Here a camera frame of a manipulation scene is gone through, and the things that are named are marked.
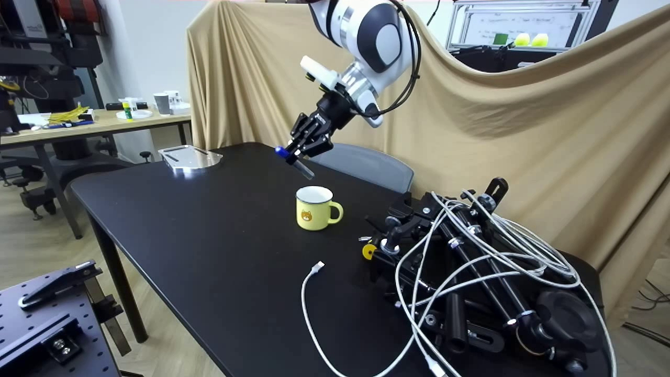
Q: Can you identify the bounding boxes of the black office chair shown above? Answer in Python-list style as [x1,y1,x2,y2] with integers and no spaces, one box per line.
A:
[0,151,137,220]

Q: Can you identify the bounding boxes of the tan cloth backdrop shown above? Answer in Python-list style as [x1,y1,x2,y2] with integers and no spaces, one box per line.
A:
[187,0,670,324]

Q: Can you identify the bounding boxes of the blue marker pen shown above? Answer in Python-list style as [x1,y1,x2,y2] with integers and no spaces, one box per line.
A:
[274,145,318,179]

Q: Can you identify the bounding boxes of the black metal bracket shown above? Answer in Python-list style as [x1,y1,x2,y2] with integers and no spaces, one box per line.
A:
[18,260,106,309]

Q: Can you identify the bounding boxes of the white cable with loose plug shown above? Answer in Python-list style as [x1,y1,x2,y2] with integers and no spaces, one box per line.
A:
[300,260,353,377]

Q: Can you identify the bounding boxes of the framed whiteboard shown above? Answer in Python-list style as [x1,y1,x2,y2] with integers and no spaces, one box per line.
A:
[446,0,604,55]

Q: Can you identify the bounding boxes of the black perforated breadboard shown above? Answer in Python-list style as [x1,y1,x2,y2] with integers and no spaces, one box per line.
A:
[0,260,126,377]

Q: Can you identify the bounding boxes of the gray chair backrest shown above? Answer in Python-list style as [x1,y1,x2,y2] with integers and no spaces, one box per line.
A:
[309,141,418,196]

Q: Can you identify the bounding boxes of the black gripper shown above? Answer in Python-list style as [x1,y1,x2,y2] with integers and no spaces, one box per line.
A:
[288,88,360,161]

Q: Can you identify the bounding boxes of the black equipment shelf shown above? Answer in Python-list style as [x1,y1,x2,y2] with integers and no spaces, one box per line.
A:
[0,0,110,137]

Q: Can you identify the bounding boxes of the black tripod stand pile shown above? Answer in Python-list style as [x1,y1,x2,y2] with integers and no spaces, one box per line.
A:
[359,175,611,377]

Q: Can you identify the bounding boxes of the tangled white cable bundle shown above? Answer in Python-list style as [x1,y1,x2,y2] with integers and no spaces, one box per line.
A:
[390,186,621,377]

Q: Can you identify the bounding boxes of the yellow enamel cup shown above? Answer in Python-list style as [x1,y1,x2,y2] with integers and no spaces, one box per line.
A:
[294,185,345,232]

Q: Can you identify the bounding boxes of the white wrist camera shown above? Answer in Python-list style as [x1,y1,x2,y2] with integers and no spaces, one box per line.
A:
[300,55,349,95]

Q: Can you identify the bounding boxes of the wooden desk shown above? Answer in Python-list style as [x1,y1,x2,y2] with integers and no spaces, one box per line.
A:
[0,106,196,240]

